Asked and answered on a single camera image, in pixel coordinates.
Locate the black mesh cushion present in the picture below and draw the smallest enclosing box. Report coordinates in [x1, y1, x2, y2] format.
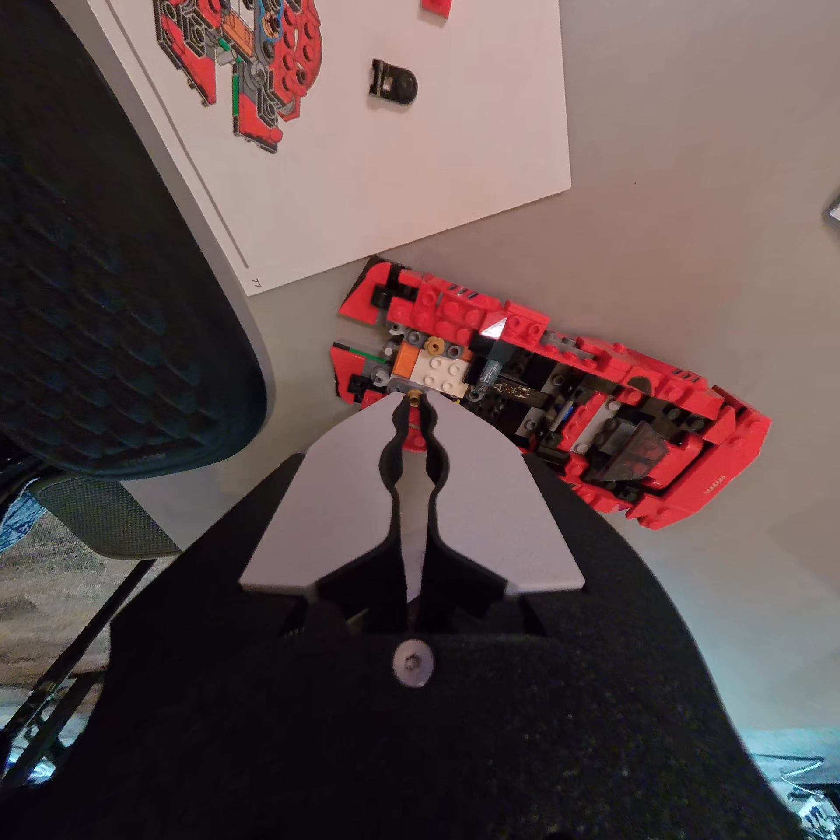
[0, 0, 271, 479]

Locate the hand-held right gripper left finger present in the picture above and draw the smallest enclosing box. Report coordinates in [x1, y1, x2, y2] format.
[239, 392, 409, 599]

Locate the black toy brick piece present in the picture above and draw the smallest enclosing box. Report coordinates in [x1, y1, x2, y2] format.
[369, 58, 419, 108]

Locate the white instruction booklet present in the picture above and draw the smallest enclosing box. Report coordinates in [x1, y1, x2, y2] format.
[49, 0, 573, 298]

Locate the blue denim cloth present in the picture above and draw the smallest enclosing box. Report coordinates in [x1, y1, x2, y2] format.
[0, 491, 42, 553]

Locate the grey mesh chair seat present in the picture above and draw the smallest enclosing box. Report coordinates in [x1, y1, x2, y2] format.
[28, 475, 182, 560]

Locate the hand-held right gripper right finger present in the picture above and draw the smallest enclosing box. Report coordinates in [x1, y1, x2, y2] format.
[419, 391, 585, 599]

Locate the red toy brick car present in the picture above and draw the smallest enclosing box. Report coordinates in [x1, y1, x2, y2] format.
[330, 258, 773, 531]

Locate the black chair frame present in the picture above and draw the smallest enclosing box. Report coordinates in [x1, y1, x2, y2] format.
[0, 558, 160, 788]

